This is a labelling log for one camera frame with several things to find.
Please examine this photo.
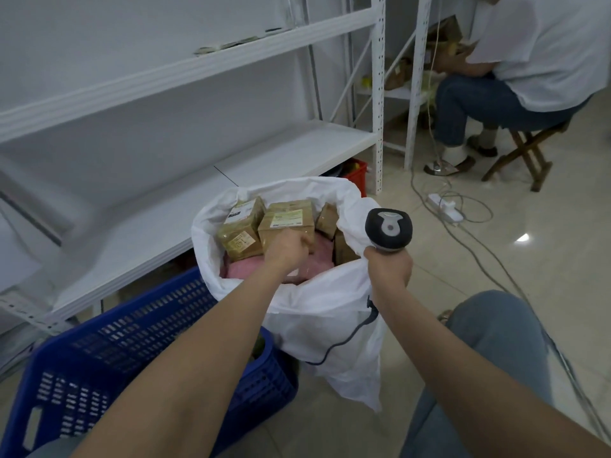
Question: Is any person's left forearm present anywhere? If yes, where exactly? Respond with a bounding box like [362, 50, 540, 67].
[71, 267, 297, 458]

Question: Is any white woven sack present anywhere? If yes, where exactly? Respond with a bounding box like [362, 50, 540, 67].
[190, 176, 388, 413]

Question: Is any person's left leg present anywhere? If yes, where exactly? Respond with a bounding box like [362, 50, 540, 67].
[28, 433, 87, 458]

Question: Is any person's right forearm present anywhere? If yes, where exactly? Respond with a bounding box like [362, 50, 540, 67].
[372, 286, 611, 458]

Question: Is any grey floor cable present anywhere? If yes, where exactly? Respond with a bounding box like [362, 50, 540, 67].
[410, 169, 611, 444]

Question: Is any black scanner cable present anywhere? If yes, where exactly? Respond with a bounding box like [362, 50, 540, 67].
[305, 295, 381, 367]

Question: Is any red plastic crate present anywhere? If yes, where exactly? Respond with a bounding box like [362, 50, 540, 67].
[341, 159, 369, 198]

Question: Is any wooden chair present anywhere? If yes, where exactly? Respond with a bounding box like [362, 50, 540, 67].
[481, 121, 572, 193]

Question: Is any white metal shelf rack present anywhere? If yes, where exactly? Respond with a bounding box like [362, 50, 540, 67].
[329, 0, 435, 170]
[0, 0, 388, 337]

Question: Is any person's left hand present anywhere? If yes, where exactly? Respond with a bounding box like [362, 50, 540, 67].
[263, 229, 311, 277]

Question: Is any blue plastic crate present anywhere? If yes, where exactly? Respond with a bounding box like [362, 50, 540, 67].
[0, 267, 299, 458]

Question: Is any pink mailer bag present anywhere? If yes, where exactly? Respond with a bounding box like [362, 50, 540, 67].
[219, 233, 336, 284]

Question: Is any grey plastic mailer bag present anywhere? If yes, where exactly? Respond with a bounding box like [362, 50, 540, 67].
[0, 324, 51, 375]

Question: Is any person's right hand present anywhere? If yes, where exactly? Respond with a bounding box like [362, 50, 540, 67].
[363, 246, 414, 294]

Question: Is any white power strip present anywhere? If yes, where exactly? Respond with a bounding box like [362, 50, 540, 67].
[426, 193, 465, 225]

